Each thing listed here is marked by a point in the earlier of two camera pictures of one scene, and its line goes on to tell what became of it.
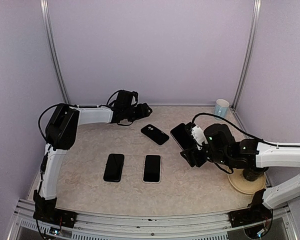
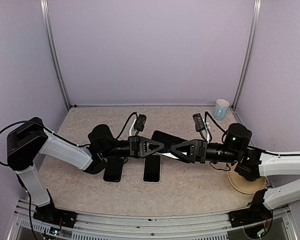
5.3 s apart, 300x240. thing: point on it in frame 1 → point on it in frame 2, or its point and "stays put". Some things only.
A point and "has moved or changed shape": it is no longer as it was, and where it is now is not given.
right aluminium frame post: x=256 y=14 stays put
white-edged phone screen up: x=152 y=169 stays put
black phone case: x=154 y=134 has moved or changed shape
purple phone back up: x=182 y=136 → x=162 y=158
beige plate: x=237 y=180 stays put
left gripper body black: x=142 y=113 → x=135 y=146
